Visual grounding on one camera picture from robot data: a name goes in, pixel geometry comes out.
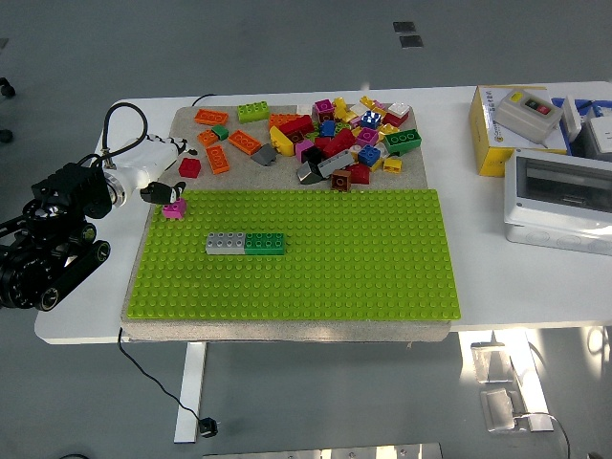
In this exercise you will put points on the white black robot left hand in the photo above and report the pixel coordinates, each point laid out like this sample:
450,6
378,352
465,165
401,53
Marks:
148,158

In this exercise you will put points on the pink four-stud brick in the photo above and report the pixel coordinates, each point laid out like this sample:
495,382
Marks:
174,209

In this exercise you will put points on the light grey toy brick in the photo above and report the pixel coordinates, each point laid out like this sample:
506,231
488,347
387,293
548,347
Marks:
225,243

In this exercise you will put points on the dark green round-hole brick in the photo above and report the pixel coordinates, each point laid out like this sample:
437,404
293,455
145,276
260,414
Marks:
403,139

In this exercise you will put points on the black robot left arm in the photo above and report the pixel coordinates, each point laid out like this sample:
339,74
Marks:
67,186

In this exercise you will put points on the red four-stud brick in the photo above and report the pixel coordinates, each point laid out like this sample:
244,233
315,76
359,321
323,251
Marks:
190,168

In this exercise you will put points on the orange small square brick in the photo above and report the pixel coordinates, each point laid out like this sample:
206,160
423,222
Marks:
207,138

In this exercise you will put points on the orange long flat brick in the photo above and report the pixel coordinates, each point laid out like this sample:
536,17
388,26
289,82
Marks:
211,117
280,119
244,142
217,159

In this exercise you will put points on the small dark green brick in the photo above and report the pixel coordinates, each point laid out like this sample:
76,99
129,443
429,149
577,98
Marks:
221,132

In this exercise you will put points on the lime green eight-stud brick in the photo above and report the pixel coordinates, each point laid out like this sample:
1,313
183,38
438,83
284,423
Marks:
253,112

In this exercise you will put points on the grey sloped roof brick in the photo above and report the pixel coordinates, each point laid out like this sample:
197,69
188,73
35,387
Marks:
265,156

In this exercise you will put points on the yellow curved brick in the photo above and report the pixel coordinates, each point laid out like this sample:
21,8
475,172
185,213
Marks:
280,139

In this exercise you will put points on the dark green eight-stud brick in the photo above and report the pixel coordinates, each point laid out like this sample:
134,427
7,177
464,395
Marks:
265,244

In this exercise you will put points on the red long brick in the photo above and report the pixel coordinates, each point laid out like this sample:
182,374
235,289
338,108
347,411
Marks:
296,125

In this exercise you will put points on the pink tall brick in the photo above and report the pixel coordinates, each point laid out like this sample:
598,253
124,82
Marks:
302,148

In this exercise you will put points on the dark grey roof brick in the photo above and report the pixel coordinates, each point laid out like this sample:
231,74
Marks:
308,174

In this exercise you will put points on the white small brick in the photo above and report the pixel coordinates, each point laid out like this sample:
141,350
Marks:
304,108

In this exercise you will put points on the black brick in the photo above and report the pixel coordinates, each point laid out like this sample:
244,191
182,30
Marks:
313,155

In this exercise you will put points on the blue small brick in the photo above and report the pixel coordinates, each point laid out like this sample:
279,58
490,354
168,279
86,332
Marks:
327,128

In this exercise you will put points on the magenta square brick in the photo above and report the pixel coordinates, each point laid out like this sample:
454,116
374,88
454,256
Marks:
323,109

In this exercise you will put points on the grey long sloped brick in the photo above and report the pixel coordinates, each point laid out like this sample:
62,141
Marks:
334,164

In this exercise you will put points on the brown square brick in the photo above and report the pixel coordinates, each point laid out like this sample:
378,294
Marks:
341,181

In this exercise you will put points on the red large brick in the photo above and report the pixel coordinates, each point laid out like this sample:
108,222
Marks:
342,142

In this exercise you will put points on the yellow stacked brick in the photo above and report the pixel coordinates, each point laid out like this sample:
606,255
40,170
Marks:
341,109

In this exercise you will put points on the dark red square brick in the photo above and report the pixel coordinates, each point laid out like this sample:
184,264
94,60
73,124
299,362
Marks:
359,174

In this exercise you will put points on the white flat brick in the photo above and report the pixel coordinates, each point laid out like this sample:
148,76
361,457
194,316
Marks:
357,110

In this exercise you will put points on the lime green studded baseplate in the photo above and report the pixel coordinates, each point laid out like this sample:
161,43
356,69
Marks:
334,272

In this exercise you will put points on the magenta round-hole brick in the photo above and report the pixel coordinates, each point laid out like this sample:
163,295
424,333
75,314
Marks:
367,136

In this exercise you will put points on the blue four-stud brick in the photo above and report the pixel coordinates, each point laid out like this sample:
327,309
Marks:
369,155

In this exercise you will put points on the yellow small brick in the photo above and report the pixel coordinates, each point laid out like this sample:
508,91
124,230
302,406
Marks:
367,101

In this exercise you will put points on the blue shiny brick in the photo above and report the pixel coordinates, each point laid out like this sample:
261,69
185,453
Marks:
372,119

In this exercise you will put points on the light pink brick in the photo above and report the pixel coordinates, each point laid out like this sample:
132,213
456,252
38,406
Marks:
379,105

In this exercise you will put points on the yellow hollow brick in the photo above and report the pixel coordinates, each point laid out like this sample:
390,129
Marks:
392,166

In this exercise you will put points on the white topped red brick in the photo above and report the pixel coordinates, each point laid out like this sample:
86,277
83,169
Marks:
398,111

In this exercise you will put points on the dark floor plate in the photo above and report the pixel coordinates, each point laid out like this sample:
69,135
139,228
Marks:
411,41
404,27

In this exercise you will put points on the silver metal plate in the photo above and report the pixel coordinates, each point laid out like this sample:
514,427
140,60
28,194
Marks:
325,452

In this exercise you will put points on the grey-brown mat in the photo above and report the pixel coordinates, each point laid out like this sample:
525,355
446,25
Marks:
239,179

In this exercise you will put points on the black chair caster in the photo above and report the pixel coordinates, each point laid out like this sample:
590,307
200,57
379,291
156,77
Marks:
6,88
6,136

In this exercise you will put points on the white table leg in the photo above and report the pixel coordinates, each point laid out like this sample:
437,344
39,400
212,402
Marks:
533,378
190,382

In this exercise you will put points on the yellow cardboard box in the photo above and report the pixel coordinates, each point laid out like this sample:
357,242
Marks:
492,153

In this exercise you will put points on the shiny metal floor box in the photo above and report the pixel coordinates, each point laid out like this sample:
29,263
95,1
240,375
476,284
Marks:
492,363
499,411

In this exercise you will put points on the blue cardboard box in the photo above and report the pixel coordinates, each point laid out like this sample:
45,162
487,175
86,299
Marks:
557,103

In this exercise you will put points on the white upright plastic part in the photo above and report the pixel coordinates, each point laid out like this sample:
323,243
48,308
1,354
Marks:
571,117

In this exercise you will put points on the grey push-button switch box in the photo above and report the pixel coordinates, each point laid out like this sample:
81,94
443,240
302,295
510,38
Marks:
521,115

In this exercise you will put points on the white electrical enclosure box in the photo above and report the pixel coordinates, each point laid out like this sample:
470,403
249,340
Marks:
526,229

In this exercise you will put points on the white wall socket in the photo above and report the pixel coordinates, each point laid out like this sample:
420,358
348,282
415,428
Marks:
601,134

